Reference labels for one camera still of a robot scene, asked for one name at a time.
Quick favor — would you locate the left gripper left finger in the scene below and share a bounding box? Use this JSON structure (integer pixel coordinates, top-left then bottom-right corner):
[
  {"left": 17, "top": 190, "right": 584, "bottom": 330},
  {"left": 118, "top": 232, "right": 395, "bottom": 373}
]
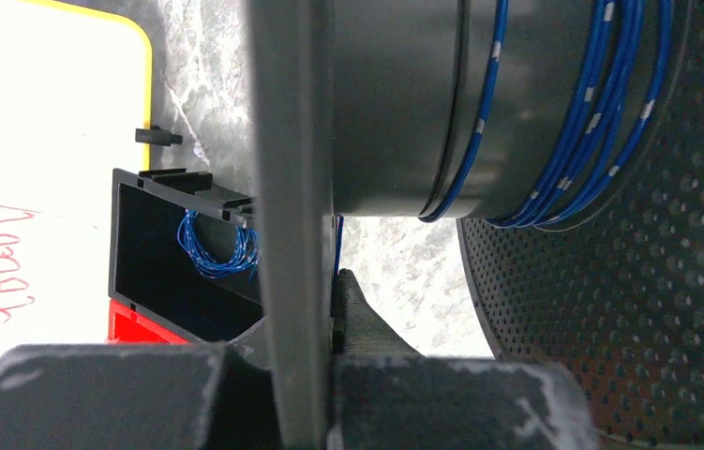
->
[{"left": 0, "top": 321, "right": 280, "bottom": 449}]

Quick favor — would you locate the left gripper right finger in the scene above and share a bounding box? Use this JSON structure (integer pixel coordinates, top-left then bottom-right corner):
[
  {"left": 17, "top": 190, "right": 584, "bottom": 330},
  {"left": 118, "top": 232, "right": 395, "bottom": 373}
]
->
[{"left": 326, "top": 269, "right": 600, "bottom": 449}]

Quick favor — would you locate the black spool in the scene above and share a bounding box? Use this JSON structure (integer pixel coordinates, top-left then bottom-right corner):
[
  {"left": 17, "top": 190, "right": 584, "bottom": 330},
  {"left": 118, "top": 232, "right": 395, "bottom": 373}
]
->
[{"left": 247, "top": 1, "right": 704, "bottom": 449}]

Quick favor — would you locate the blue cable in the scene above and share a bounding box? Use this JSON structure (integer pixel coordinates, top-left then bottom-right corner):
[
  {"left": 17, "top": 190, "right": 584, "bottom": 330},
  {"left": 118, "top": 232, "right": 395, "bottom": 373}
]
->
[
  {"left": 176, "top": 209, "right": 261, "bottom": 280},
  {"left": 333, "top": 0, "right": 676, "bottom": 278}
]

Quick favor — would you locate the red bin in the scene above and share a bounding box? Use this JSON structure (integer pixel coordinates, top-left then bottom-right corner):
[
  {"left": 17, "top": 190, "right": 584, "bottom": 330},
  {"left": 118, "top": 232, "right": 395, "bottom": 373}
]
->
[{"left": 107, "top": 299, "right": 187, "bottom": 345}]

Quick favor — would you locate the black bin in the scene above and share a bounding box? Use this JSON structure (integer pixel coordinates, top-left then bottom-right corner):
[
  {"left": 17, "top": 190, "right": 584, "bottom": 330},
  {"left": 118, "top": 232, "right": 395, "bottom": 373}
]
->
[{"left": 108, "top": 169, "right": 263, "bottom": 342}]

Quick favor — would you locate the whiteboard with red writing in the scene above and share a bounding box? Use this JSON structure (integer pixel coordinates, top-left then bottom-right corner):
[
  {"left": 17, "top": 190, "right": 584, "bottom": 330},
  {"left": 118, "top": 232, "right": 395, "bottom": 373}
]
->
[{"left": 0, "top": 1, "right": 153, "bottom": 355}]

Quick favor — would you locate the blue cable in bin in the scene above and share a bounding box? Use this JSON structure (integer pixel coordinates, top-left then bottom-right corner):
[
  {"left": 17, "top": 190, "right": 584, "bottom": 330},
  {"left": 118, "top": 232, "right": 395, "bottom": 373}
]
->
[{"left": 176, "top": 209, "right": 261, "bottom": 280}]

